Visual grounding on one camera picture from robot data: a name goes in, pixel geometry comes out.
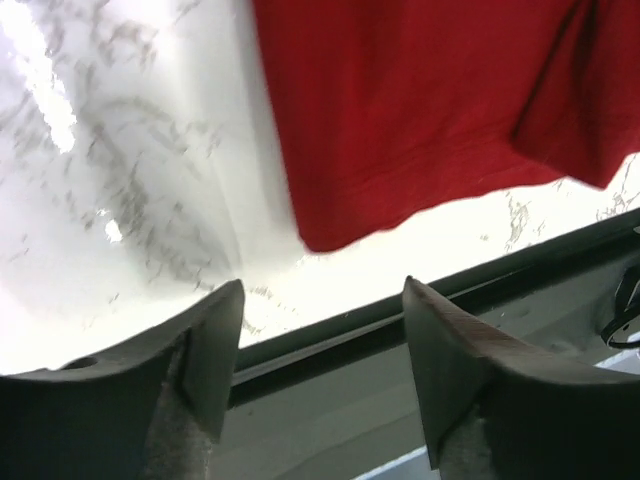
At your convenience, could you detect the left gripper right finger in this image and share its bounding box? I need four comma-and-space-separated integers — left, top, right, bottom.
402, 278, 639, 479

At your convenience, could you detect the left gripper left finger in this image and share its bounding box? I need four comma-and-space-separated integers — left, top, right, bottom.
1, 280, 245, 479

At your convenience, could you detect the dark red t shirt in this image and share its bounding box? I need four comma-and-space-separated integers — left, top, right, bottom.
253, 1, 639, 253

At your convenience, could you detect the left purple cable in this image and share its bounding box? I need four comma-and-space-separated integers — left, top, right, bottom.
599, 267, 640, 347

